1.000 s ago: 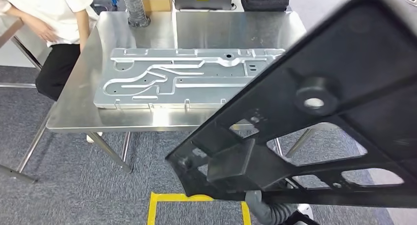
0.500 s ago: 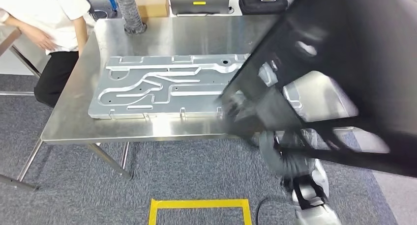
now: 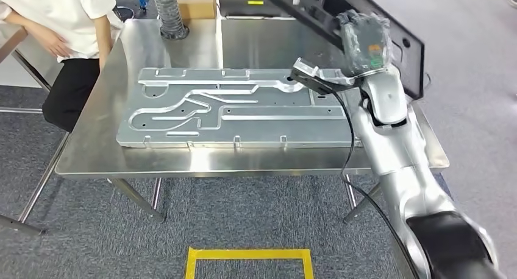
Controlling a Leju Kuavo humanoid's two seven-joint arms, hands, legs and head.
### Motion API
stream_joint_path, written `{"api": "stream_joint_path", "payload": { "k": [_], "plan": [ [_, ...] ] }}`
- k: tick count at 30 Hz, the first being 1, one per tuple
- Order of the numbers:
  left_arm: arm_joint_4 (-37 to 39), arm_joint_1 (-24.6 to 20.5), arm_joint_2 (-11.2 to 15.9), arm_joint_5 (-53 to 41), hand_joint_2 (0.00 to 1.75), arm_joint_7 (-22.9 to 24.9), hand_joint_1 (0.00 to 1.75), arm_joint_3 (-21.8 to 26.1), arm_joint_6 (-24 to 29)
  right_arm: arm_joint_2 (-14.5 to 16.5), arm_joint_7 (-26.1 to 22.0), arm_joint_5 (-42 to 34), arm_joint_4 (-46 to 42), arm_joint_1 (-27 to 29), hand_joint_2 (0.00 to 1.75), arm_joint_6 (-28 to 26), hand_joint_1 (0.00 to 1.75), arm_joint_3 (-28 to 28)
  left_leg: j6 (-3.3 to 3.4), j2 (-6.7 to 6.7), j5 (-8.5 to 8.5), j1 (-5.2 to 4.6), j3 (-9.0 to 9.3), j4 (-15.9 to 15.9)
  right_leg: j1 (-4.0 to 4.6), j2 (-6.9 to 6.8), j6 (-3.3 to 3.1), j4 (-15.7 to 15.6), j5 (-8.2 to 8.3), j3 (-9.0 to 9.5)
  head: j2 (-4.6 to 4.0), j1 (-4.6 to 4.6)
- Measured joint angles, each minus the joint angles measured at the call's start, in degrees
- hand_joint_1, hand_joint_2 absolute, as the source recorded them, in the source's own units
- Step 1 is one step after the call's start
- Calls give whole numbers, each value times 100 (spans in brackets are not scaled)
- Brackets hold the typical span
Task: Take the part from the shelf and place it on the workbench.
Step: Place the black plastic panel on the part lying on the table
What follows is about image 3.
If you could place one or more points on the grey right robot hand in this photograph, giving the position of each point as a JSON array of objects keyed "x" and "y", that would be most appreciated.
[{"x": 365, "y": 43}]

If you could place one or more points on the black plastic mounting plate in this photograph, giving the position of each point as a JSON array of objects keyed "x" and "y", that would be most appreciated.
[{"x": 414, "y": 75}]

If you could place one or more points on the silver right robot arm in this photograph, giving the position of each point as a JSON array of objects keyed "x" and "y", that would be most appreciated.
[{"x": 400, "y": 148}]

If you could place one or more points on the stainless steel workbench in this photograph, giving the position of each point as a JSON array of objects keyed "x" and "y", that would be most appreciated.
[{"x": 262, "y": 47}]

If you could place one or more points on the grey equipment case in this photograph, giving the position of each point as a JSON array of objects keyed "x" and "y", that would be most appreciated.
[{"x": 242, "y": 9}]

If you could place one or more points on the grey stamped metal plate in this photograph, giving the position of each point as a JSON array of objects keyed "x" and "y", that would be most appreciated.
[{"x": 242, "y": 128}]

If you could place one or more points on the brown cardboard box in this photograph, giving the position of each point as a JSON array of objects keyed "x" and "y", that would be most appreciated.
[{"x": 198, "y": 2}]

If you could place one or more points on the yellow floor tape square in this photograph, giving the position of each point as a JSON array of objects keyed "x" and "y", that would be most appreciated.
[{"x": 250, "y": 253}]

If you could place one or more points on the person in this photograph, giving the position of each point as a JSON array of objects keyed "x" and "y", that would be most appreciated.
[{"x": 60, "y": 11}]

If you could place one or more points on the steel side table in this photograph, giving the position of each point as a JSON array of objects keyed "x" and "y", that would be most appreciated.
[{"x": 16, "y": 43}]

